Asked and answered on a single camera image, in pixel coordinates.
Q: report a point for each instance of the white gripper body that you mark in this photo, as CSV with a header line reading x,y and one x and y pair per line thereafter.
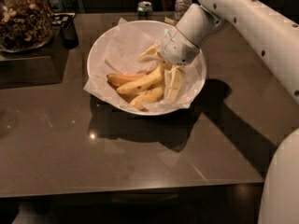
x,y
177,48

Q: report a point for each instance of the white bowl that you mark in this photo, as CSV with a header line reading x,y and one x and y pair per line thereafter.
x,y
99,47

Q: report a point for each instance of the yellow banana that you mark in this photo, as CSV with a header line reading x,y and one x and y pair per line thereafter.
x,y
149,96
149,81
117,79

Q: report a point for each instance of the dark raised tray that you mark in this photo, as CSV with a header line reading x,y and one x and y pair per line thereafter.
x,y
38,67

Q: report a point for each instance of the top yellow banana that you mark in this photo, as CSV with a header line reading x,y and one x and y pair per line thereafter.
x,y
149,81

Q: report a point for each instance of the lower yellow banana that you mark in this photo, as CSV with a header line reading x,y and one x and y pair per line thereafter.
x,y
149,96

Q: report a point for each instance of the left back yellow banana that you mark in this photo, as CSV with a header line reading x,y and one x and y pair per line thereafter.
x,y
117,79

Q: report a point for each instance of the glass jar of nuts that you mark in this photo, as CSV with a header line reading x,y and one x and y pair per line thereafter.
x,y
24,25

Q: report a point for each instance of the green metal can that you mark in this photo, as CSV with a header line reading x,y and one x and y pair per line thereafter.
x,y
144,8

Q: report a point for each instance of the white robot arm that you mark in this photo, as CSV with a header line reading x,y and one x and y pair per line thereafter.
x,y
275,39

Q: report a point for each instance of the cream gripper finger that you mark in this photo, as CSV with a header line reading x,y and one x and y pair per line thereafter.
x,y
153,53
173,80

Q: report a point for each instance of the white paper liner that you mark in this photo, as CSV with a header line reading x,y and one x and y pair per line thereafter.
x,y
127,47

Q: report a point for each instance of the clear plastic water bottle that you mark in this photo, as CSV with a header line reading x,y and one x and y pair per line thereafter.
x,y
181,6

